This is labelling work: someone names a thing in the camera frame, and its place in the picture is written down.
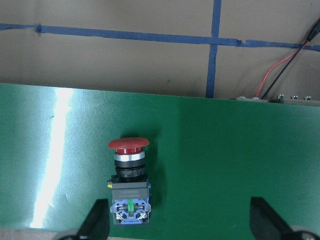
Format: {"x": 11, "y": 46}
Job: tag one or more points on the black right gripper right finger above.
{"x": 265, "y": 223}

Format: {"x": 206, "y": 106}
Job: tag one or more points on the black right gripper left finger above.
{"x": 96, "y": 225}

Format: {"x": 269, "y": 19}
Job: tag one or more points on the red push button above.
{"x": 130, "y": 186}

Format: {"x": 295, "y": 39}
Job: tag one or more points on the green conveyor belt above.
{"x": 205, "y": 160}

